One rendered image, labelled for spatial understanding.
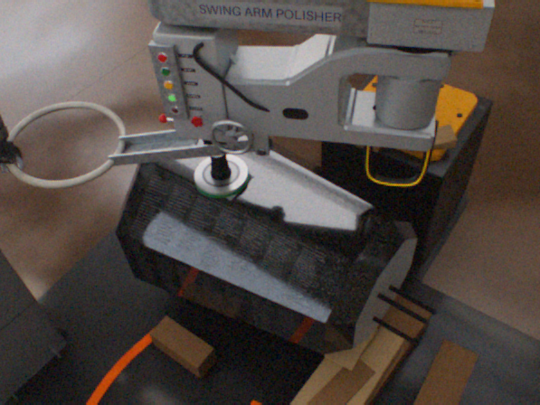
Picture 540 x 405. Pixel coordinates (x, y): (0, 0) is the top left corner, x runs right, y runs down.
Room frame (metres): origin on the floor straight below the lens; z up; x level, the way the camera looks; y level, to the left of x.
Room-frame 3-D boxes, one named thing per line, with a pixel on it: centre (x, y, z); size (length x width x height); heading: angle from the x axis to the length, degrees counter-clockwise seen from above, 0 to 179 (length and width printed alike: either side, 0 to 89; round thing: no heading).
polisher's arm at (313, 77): (1.43, -0.20, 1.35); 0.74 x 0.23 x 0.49; 74
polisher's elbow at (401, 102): (1.37, -0.46, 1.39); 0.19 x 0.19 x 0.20
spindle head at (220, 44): (1.53, 0.09, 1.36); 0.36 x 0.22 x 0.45; 74
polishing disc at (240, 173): (1.55, 0.17, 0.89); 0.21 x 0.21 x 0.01
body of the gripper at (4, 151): (1.63, 1.00, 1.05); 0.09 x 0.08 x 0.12; 15
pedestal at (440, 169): (1.97, -0.69, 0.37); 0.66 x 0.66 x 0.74; 51
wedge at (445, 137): (1.73, -0.72, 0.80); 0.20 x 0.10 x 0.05; 91
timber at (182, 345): (1.24, 0.45, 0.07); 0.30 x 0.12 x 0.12; 50
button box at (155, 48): (1.46, 0.27, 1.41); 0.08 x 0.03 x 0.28; 74
